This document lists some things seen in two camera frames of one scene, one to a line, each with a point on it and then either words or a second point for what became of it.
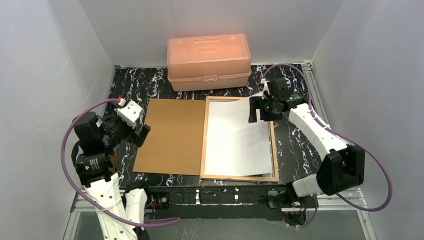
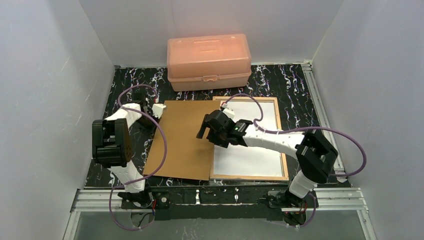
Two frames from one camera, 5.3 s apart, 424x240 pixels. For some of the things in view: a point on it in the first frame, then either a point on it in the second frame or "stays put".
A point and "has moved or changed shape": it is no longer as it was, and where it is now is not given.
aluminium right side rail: x=317 y=104 stays put
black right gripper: x=260 y=108 to x=211 y=125
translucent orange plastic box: x=208 y=61 stays put
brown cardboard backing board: x=173 y=145 has moved or changed shape
